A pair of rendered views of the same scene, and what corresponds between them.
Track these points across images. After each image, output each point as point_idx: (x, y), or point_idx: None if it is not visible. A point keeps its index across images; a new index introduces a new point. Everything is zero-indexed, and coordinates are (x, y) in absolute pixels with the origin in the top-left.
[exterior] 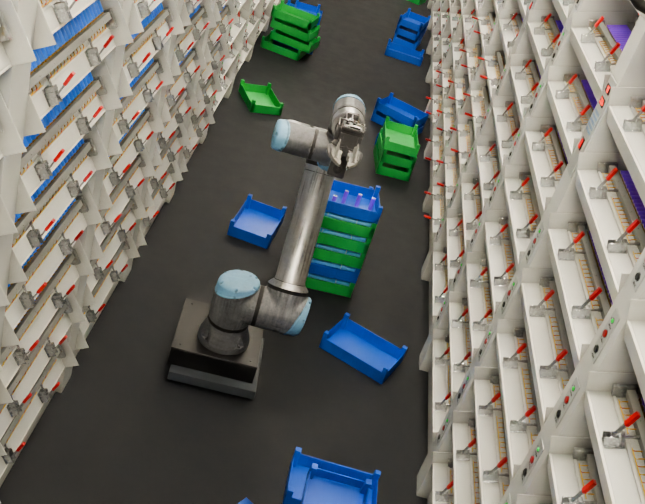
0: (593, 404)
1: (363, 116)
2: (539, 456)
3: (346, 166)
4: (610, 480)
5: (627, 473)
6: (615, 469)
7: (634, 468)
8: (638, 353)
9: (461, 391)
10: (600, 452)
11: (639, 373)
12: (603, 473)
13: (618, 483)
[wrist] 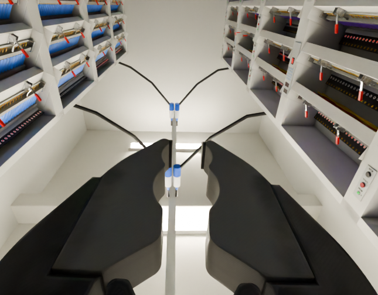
0: None
1: None
2: None
3: (201, 149)
4: (365, 7)
5: None
6: (375, 9)
7: None
8: (371, 76)
9: None
10: None
11: (369, 67)
12: (373, 2)
13: (367, 9)
